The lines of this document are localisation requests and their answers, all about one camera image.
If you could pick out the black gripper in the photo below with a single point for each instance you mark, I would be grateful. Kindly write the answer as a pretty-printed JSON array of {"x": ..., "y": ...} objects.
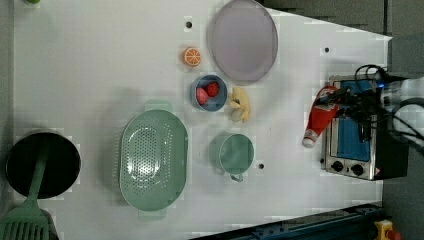
[{"x": 359, "y": 106}]

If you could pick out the black toaster oven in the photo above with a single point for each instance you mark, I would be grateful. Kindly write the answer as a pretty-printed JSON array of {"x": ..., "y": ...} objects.
[{"x": 353, "y": 151}]

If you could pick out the peeled banana toy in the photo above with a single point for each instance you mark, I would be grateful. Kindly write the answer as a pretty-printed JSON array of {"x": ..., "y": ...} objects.
[{"x": 240, "y": 105}]

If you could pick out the yellow red emergency button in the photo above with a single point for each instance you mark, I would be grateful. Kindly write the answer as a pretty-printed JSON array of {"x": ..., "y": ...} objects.
[{"x": 385, "y": 231}]

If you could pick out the grey round plate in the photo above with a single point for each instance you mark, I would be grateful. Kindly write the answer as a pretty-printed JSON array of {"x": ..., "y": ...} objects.
[{"x": 244, "y": 40}]

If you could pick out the orange slice toy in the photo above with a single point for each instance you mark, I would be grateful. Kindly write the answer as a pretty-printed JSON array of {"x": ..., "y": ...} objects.
[{"x": 191, "y": 57}]

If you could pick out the pink strawberry toy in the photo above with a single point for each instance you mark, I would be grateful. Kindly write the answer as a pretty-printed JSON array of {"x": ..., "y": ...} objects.
[{"x": 201, "y": 96}]

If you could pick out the green cup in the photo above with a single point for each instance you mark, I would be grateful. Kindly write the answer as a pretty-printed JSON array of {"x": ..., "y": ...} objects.
[{"x": 232, "y": 153}]

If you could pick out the black round pan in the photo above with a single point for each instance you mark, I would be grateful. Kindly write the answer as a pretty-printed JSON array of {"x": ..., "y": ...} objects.
[{"x": 62, "y": 166}]

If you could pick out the red strawberry toy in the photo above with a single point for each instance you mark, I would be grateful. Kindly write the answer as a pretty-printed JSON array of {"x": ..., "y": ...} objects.
[{"x": 212, "y": 89}]

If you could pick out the red ketchup bottle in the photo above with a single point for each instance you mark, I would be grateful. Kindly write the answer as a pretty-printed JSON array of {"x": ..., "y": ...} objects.
[{"x": 321, "y": 114}]

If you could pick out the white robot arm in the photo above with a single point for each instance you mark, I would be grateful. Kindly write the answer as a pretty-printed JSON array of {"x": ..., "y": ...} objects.
[{"x": 393, "y": 105}]

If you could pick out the blue small bowl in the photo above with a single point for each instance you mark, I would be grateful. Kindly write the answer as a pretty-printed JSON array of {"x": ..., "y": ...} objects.
[{"x": 214, "y": 103}]

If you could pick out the blue metal rail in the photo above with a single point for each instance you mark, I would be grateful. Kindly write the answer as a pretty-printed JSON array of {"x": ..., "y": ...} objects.
[{"x": 353, "y": 223}]

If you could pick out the green plastic spatula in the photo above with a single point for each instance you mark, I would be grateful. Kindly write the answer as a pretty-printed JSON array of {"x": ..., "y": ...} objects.
[{"x": 27, "y": 221}]

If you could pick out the green lime toy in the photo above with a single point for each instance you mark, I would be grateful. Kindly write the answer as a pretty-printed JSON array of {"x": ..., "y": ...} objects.
[{"x": 32, "y": 1}]

